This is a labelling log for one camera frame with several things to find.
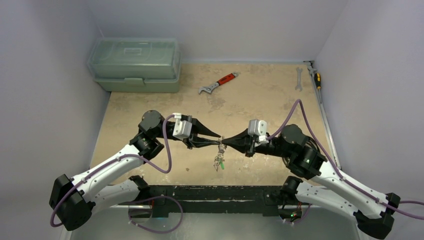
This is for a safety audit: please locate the large perforated metal keyring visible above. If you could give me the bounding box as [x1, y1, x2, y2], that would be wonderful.
[213, 137, 227, 172]

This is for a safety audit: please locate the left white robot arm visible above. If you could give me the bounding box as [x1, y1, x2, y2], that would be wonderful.
[49, 110, 220, 231]

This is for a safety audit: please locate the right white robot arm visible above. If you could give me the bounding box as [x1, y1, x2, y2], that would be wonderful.
[222, 124, 401, 240]

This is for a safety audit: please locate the silver open end wrench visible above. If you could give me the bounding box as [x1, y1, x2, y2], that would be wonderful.
[294, 67, 303, 92]

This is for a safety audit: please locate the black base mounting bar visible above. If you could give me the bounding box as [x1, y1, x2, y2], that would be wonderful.
[128, 185, 308, 222]

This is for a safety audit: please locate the yellow black screwdriver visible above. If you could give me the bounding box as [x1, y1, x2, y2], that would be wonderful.
[314, 72, 321, 91]

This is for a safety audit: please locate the green plastic toolbox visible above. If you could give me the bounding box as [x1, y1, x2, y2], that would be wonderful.
[87, 37, 182, 93]

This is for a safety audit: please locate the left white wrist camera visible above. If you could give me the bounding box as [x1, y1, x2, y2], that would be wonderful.
[172, 112, 193, 140]

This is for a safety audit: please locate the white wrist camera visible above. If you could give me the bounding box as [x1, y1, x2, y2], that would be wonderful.
[172, 112, 193, 140]
[247, 119, 268, 146]

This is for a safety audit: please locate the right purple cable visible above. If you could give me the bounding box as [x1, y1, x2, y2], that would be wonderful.
[266, 99, 424, 220]

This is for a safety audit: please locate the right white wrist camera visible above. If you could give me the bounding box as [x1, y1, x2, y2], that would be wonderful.
[247, 119, 268, 146]

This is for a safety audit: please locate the red handled adjustable wrench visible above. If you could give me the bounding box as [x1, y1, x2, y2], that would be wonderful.
[198, 72, 239, 95]

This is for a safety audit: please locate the aluminium frame rail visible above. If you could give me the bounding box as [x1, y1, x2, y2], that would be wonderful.
[303, 61, 341, 170]

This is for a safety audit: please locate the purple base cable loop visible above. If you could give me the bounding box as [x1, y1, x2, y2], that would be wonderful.
[128, 193, 185, 234]

